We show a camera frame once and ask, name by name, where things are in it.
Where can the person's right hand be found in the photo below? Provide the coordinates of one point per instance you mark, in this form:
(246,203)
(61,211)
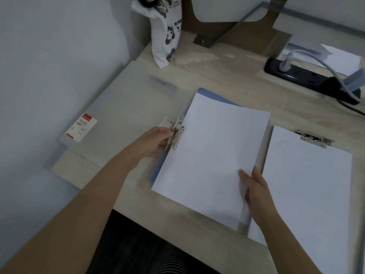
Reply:
(259,196)

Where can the person's left hand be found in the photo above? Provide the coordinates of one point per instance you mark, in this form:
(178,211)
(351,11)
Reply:
(148,142)

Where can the person's left thumb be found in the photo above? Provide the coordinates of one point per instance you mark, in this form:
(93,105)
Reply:
(156,153)

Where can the person's right thumb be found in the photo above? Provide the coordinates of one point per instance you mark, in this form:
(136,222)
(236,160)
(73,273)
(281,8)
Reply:
(245,179)

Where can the silver metal folder clip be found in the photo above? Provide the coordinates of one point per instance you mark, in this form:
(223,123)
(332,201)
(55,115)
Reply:
(176,134)

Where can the white paper stack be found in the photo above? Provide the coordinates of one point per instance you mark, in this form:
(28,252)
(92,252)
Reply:
(211,156)

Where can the translucent plastic folder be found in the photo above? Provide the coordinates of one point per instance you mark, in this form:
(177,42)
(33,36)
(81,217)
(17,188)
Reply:
(122,111)

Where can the person's left forearm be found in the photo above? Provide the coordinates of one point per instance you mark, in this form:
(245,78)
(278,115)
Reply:
(77,214)

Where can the person's right forearm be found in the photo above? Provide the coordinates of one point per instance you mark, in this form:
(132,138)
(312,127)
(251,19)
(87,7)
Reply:
(288,248)

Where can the white paper sheet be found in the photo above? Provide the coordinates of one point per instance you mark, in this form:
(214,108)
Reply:
(310,196)

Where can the silver metal clipboard clip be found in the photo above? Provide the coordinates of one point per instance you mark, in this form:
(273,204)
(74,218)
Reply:
(313,138)

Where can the white red folder label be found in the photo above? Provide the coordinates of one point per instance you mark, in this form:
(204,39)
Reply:
(81,127)

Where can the striped garment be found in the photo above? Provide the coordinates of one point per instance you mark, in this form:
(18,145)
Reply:
(182,261)

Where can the translucent clipboard folder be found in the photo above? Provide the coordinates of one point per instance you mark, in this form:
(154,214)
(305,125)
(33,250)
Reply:
(358,214)

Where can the white cartoon print tote bag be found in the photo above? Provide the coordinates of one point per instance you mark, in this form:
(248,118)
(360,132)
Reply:
(164,34)

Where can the black power strip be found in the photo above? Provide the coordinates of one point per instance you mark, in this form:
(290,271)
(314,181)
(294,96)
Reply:
(305,75)

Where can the brown cardboard board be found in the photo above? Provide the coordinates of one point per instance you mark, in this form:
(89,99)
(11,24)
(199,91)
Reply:
(253,34)

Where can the grey-blue charger block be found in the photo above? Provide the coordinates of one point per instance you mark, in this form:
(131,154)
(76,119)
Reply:
(356,78)

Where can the white loose paper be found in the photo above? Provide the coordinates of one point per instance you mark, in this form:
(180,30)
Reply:
(339,61)

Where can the white rounded panel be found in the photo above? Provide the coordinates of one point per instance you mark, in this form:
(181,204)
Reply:
(225,8)

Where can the grey metal bracket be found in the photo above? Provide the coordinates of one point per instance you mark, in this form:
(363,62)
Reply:
(219,35)

